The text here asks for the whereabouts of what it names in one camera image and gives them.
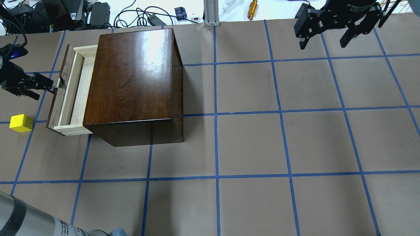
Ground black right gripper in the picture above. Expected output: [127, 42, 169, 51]
[294, 0, 384, 50]

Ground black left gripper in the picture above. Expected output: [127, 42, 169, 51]
[0, 60, 54, 100]

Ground light wood drawer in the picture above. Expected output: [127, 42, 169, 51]
[46, 45, 98, 136]

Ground yellow wooden block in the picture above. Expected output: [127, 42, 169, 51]
[9, 114, 34, 133]

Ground dark wooden drawer cabinet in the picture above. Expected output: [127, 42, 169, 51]
[82, 29, 184, 147]

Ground gold metal cylinder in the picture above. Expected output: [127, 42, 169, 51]
[246, 0, 258, 21]

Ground black power adapter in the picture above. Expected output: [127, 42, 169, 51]
[89, 2, 111, 25]

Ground aluminium frame post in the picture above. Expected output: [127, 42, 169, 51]
[203, 0, 220, 28]

